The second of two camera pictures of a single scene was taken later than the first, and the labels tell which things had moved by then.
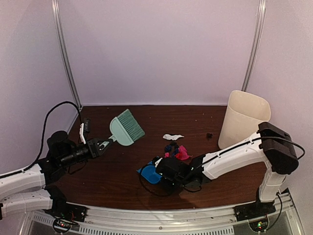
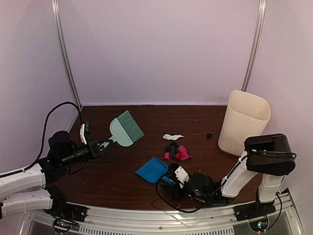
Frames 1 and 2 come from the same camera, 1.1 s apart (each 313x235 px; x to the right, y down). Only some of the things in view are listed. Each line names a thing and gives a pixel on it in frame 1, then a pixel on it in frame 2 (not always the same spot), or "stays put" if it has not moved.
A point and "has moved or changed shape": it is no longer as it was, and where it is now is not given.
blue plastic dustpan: x=148 y=171 has moved or changed shape
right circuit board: x=259 y=225 stays put
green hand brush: x=125 y=129 stays put
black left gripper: x=92 y=149 stays put
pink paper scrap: x=182 y=154 stays put
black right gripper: x=164 y=182 → x=172 y=188
